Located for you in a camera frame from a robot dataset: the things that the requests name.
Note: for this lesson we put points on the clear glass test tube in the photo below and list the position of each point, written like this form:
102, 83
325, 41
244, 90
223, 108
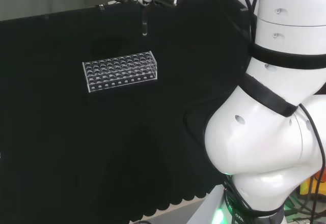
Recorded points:
144, 21

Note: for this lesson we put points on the clear test tube rack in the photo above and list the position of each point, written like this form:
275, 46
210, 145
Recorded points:
119, 71

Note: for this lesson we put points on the black bench cloth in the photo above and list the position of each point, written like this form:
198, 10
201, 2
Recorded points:
102, 122

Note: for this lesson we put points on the yellow stop button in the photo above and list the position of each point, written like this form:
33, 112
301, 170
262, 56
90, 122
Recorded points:
312, 183

